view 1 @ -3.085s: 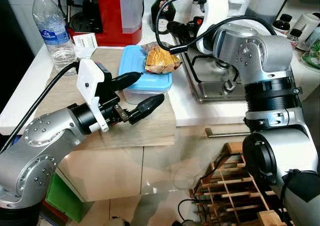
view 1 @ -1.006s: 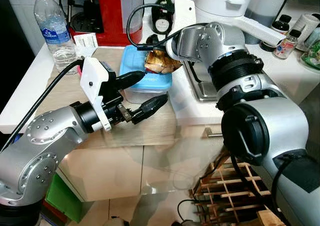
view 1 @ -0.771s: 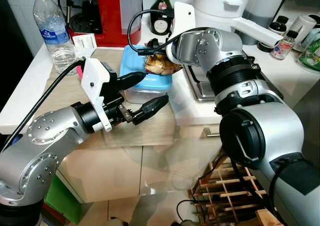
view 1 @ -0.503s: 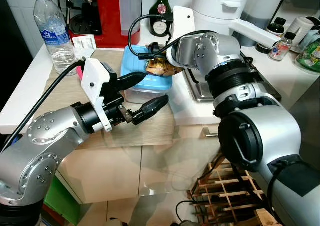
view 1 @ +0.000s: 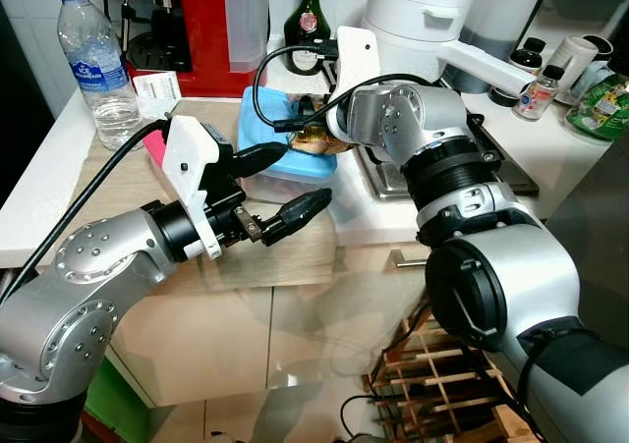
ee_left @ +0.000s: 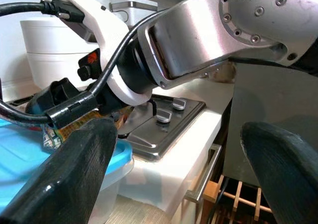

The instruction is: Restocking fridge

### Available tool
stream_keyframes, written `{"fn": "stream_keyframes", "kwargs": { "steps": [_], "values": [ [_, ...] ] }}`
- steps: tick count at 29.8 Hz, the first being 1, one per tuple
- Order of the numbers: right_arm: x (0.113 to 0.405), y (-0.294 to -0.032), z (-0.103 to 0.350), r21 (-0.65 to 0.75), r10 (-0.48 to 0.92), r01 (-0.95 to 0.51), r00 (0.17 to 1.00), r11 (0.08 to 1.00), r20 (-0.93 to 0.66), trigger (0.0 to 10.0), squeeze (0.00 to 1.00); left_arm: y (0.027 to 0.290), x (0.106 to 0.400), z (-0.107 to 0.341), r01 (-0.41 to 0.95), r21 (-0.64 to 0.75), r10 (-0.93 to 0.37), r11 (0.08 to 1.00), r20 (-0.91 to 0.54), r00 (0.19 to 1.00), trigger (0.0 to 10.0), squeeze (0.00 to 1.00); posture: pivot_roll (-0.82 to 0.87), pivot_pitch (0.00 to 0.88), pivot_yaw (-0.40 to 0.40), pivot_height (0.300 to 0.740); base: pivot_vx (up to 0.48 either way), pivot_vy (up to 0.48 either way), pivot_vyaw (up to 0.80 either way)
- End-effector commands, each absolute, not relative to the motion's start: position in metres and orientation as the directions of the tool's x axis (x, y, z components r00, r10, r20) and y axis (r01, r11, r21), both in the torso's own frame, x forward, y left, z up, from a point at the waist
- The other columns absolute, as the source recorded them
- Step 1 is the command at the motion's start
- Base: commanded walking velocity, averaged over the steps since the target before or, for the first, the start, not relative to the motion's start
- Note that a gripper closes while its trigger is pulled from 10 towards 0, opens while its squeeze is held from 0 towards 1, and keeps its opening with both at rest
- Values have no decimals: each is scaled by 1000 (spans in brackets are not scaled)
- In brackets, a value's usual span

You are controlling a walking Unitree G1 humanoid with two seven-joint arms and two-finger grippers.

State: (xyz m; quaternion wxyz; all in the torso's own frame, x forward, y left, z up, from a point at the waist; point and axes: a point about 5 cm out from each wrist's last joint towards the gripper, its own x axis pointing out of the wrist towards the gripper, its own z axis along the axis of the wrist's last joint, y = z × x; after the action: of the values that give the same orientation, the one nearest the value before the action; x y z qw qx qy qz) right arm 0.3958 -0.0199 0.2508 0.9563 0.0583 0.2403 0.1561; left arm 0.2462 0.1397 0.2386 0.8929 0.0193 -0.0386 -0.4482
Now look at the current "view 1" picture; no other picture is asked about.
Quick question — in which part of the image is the small clear spice jar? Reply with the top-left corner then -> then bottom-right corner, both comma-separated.
512,64 -> 567,123

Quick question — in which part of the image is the blue-lidded clear food container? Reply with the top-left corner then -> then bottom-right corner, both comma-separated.
237,83 -> 343,205

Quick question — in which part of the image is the white pot with handle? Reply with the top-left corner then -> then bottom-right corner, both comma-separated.
362,0 -> 538,97

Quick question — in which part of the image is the beige worktop mat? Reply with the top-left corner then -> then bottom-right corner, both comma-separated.
67,97 -> 399,289

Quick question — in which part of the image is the black cable on floor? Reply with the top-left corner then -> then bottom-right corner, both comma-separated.
338,394 -> 386,442

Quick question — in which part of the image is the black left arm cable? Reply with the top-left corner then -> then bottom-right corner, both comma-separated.
0,117 -> 173,306

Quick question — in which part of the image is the small dark bottle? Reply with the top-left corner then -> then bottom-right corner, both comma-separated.
489,36 -> 547,108

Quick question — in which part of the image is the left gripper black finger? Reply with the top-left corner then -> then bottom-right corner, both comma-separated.
259,188 -> 334,247
234,141 -> 292,179

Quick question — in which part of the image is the dark grey fridge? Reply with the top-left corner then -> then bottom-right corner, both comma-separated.
543,129 -> 629,358

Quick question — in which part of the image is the metal drawer handle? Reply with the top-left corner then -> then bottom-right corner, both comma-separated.
387,249 -> 433,268

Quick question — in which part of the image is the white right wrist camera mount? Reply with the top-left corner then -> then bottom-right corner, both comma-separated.
332,26 -> 382,122

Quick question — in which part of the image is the white cup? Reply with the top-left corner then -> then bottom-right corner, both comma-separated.
552,34 -> 601,107

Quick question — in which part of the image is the clear plastic water bottle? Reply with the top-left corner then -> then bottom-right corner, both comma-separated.
55,0 -> 144,151

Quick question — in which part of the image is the translucent plastic jug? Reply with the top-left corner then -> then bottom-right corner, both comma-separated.
223,0 -> 271,75

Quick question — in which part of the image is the white printed card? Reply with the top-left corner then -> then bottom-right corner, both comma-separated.
132,71 -> 184,122

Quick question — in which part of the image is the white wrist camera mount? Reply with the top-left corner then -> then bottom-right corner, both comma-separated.
332,26 -> 382,122
161,115 -> 237,260

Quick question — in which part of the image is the wooden slatted rack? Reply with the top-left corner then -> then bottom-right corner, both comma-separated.
362,304 -> 540,443

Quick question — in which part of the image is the red coffee machine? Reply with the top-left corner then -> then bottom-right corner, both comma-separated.
71,0 -> 291,100

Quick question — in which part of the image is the green plastic bin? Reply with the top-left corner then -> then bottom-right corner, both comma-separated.
83,358 -> 150,443

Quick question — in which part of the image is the dark green wine bottle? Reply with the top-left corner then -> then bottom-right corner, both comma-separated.
284,0 -> 333,73

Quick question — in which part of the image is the green printed packet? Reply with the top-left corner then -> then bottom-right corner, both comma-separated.
565,68 -> 629,142

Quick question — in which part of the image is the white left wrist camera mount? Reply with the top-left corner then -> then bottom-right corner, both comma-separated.
161,115 -> 237,260

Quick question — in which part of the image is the pink flat item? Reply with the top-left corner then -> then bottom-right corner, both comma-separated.
143,129 -> 170,169

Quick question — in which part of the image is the grey plastic canister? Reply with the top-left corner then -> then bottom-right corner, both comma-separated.
457,0 -> 543,43

